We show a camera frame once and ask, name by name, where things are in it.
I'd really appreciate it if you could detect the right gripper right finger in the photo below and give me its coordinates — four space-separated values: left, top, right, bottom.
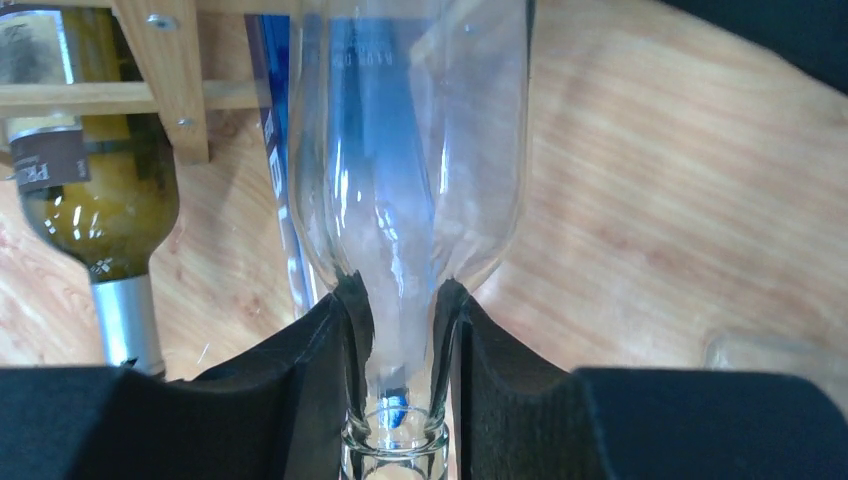
436 280 847 479

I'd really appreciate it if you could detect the wooden wine rack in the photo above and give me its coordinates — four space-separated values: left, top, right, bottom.
1 0 300 164

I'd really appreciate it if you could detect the black cloth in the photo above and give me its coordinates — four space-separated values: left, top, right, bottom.
666 0 847 94

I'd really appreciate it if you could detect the dark brown wine bottle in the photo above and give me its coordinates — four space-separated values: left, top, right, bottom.
1 5 179 377

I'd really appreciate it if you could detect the small clear bottle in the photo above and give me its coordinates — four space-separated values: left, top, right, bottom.
704 332 847 416

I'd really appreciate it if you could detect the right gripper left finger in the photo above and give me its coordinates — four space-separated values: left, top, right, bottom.
1 275 367 479

